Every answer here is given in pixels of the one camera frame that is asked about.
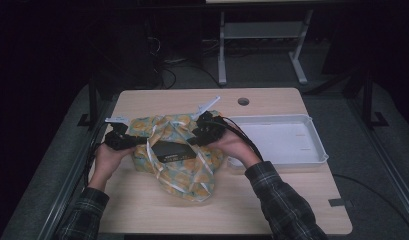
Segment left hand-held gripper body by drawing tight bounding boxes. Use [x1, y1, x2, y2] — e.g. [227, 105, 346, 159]
[104, 115, 140, 151]

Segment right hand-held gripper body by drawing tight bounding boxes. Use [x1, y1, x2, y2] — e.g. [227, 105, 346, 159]
[191, 95, 228, 148]

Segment black rectangular box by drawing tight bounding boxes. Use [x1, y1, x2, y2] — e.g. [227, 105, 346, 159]
[151, 140, 200, 164]

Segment orange print drawstring bag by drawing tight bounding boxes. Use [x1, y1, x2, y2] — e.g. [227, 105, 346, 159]
[128, 109, 226, 203]

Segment white plastic tray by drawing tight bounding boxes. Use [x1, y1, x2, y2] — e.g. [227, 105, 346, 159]
[225, 113, 330, 170]

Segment person's left hand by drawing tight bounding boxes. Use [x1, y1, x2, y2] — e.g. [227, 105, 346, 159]
[95, 143, 137, 179]

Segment person's right hand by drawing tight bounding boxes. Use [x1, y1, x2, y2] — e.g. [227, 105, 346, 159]
[205, 129, 262, 170]

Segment black metal stand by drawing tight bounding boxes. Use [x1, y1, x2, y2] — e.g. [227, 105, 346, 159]
[357, 66, 390, 130]
[76, 78, 100, 132]

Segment grey tape piece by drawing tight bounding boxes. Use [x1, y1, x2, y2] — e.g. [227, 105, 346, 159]
[327, 197, 355, 208]

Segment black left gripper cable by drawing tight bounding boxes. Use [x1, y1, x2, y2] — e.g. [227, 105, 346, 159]
[82, 122, 110, 189]

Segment black floor cables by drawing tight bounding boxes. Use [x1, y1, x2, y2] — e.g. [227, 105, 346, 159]
[147, 35, 224, 90]

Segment white metal table frame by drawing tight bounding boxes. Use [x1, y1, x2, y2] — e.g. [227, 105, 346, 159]
[205, 0, 316, 86]

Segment grey metal rail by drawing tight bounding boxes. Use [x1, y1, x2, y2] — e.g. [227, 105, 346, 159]
[35, 99, 108, 240]
[346, 96, 409, 218]

